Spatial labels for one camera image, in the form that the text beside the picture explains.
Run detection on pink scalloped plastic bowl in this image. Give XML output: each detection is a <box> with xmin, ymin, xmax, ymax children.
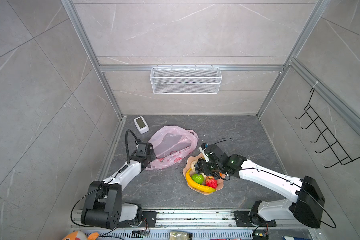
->
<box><xmin>183</xmin><ymin>153</ymin><xmax>224</xmax><ymax>196</ymax></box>

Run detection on red fake apple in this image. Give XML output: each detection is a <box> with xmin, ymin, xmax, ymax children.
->
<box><xmin>205</xmin><ymin>177</ymin><xmax>218</xmax><ymax>189</ymax></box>

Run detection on black fake grapes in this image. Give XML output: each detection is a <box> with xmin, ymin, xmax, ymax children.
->
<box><xmin>195</xmin><ymin>158</ymin><xmax>212</xmax><ymax>176</ymax></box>

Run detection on green fake fruit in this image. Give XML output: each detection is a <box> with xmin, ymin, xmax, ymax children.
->
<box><xmin>191</xmin><ymin>174</ymin><xmax>205</xmax><ymax>185</ymax></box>

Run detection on pink plastic bag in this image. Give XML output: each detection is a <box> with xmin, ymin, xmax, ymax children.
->
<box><xmin>146</xmin><ymin>126</ymin><xmax>199</xmax><ymax>171</ymax></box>

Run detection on beige fake potato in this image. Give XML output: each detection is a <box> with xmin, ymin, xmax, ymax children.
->
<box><xmin>190</xmin><ymin>161</ymin><xmax>197</xmax><ymax>172</ymax></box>

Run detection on yellow fake banana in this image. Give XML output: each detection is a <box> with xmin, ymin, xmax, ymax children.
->
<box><xmin>185</xmin><ymin>169</ymin><xmax>216</xmax><ymax>194</ymax></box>

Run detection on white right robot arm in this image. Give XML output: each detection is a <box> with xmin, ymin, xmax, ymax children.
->
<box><xmin>195</xmin><ymin>143</ymin><xmax>325</xmax><ymax>229</ymax></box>

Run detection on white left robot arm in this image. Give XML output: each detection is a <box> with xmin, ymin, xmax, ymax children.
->
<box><xmin>80</xmin><ymin>143</ymin><xmax>156</xmax><ymax>230</ymax></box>

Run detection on small white digital clock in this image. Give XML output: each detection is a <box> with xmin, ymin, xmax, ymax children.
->
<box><xmin>134</xmin><ymin>116</ymin><xmax>149</xmax><ymax>134</ymax></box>

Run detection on orange plush toy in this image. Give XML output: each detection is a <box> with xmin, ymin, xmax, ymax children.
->
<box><xmin>63</xmin><ymin>231</ymin><xmax>100</xmax><ymax>240</ymax></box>

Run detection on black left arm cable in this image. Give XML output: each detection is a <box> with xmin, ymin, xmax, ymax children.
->
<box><xmin>124</xmin><ymin>129</ymin><xmax>142</xmax><ymax>166</ymax></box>

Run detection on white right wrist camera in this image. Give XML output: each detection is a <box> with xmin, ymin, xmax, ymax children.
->
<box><xmin>199</xmin><ymin>143</ymin><xmax>213</xmax><ymax>162</ymax></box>

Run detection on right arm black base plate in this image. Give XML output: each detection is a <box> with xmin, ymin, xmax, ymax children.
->
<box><xmin>233</xmin><ymin>211</ymin><xmax>277</xmax><ymax>227</ymax></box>

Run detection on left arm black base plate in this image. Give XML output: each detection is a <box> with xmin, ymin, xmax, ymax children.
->
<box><xmin>118</xmin><ymin>211</ymin><xmax>158</xmax><ymax>228</ymax></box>

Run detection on aluminium mounting rail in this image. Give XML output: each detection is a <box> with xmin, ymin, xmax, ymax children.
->
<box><xmin>68</xmin><ymin>208</ymin><xmax>322</xmax><ymax>240</ymax></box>

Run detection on white wire mesh basket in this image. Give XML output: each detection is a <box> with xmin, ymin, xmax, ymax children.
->
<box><xmin>150</xmin><ymin>67</ymin><xmax>222</xmax><ymax>95</ymax></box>

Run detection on black wire hook rack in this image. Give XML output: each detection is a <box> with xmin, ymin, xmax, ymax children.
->
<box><xmin>295</xmin><ymin>88</ymin><xmax>360</xmax><ymax>169</ymax></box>

